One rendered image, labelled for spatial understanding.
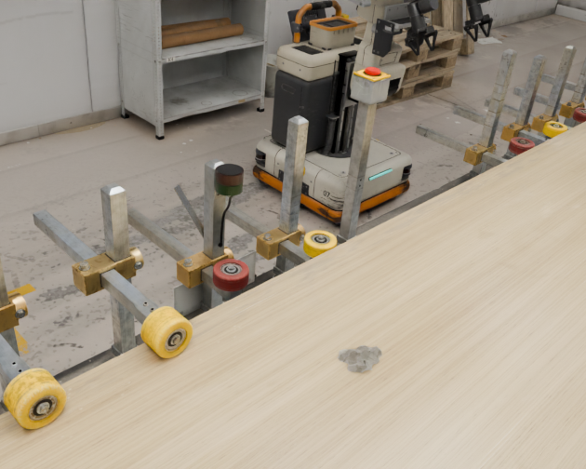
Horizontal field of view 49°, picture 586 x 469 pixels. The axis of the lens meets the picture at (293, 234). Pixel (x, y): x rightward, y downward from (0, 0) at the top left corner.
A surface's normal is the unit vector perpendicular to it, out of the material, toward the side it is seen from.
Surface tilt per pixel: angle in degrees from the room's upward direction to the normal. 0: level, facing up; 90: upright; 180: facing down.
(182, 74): 90
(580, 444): 0
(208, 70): 90
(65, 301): 0
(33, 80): 90
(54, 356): 0
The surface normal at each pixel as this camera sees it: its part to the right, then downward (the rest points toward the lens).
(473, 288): 0.08, -0.84
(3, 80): 0.70, 0.44
